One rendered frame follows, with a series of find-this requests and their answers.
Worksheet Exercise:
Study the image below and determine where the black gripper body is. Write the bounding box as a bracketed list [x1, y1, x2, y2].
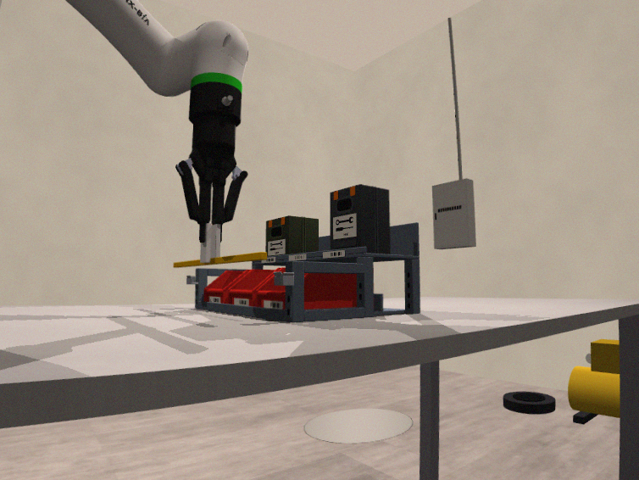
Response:
[189, 115, 236, 182]

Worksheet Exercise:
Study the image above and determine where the dark green tool case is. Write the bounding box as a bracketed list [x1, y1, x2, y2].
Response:
[265, 215, 319, 257]

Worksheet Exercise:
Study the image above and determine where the yellow bar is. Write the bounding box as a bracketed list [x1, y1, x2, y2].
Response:
[174, 252, 267, 268]

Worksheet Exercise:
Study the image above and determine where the dark grey metal rack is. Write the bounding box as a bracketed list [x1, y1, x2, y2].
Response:
[186, 222, 420, 322]

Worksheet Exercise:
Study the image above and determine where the black tool case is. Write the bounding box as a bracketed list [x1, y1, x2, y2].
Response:
[330, 184, 391, 254]

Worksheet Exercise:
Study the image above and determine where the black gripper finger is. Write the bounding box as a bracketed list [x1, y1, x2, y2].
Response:
[210, 159, 247, 258]
[175, 157, 214, 263]

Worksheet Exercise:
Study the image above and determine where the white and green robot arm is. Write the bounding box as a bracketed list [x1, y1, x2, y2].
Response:
[65, 0, 248, 127]

